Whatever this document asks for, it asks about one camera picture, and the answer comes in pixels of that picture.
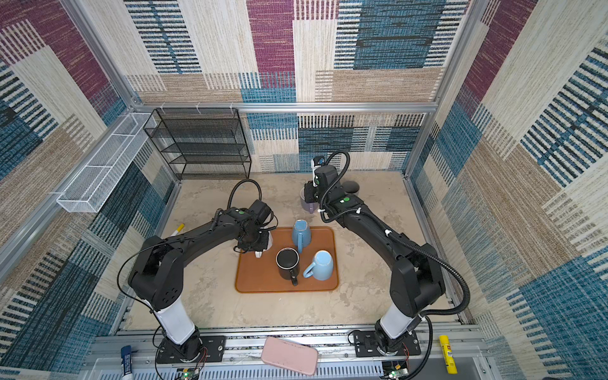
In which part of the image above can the blue white marker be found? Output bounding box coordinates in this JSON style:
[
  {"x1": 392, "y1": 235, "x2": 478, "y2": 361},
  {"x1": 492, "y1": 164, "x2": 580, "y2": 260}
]
[{"x1": 120, "y1": 345, "x2": 134, "y2": 380}]

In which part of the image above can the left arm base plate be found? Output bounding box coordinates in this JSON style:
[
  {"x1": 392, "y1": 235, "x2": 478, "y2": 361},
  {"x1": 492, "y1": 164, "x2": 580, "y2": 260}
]
[{"x1": 156, "y1": 335, "x2": 226, "y2": 364}]

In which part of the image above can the black mesh shelf rack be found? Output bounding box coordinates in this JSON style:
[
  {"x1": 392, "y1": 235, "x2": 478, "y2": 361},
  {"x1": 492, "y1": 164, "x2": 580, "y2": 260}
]
[{"x1": 143, "y1": 108, "x2": 252, "y2": 181}]

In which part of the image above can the yellow white marker pen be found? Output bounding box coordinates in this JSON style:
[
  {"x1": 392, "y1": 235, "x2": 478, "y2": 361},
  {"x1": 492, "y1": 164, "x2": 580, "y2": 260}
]
[{"x1": 171, "y1": 223, "x2": 185, "y2": 237}]

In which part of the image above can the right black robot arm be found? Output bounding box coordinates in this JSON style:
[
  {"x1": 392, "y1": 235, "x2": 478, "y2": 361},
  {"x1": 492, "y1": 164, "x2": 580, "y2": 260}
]
[{"x1": 304, "y1": 151, "x2": 471, "y2": 356}]

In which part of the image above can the grey mug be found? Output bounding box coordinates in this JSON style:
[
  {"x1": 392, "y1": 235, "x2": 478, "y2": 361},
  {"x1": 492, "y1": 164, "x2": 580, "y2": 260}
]
[{"x1": 342, "y1": 180, "x2": 360, "y2": 195}]

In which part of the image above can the blue patterned mug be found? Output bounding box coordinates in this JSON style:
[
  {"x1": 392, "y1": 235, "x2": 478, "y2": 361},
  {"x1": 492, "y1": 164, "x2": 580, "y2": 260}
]
[{"x1": 292, "y1": 219, "x2": 312, "y2": 253}]

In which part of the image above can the purple mug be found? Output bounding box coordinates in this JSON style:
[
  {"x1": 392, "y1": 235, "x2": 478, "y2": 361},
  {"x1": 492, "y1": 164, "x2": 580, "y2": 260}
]
[{"x1": 300, "y1": 187, "x2": 318, "y2": 214}]

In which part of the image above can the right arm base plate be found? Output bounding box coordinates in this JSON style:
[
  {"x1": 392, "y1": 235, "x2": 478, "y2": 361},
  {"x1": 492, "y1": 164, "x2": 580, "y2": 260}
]
[{"x1": 347, "y1": 329, "x2": 421, "y2": 358}]

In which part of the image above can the white faceted mug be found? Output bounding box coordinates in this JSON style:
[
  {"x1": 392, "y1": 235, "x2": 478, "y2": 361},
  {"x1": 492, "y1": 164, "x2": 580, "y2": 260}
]
[{"x1": 255, "y1": 234, "x2": 273, "y2": 258}]

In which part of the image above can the light blue mug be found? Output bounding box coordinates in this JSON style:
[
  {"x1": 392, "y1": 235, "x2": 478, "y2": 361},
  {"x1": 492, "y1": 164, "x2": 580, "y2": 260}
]
[{"x1": 303, "y1": 250, "x2": 333, "y2": 281}]

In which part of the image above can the white wire wall basket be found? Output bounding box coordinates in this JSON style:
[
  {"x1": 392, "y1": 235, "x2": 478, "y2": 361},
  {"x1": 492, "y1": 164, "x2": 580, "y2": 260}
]
[{"x1": 57, "y1": 112, "x2": 150, "y2": 213}]

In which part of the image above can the brown serving tray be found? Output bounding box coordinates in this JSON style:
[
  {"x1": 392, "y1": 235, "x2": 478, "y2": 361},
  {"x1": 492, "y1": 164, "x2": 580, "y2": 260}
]
[{"x1": 235, "y1": 226, "x2": 339, "y2": 294}]

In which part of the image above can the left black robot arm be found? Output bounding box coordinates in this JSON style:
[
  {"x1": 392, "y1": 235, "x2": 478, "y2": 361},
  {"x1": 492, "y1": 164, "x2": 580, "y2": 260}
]
[{"x1": 128, "y1": 179, "x2": 276, "y2": 363}]

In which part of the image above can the pink pouch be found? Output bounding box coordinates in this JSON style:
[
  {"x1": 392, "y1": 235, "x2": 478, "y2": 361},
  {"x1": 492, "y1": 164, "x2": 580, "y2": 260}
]
[{"x1": 261, "y1": 337, "x2": 318, "y2": 376}]

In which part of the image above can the yellow marker right rail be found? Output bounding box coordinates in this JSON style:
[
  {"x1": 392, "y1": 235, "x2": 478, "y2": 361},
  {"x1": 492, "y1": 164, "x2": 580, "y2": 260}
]
[{"x1": 439, "y1": 335, "x2": 458, "y2": 375}]

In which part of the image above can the black mug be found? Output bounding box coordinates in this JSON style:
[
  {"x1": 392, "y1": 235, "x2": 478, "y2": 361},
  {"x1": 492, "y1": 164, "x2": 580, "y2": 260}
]
[{"x1": 275, "y1": 248, "x2": 300, "y2": 287}]

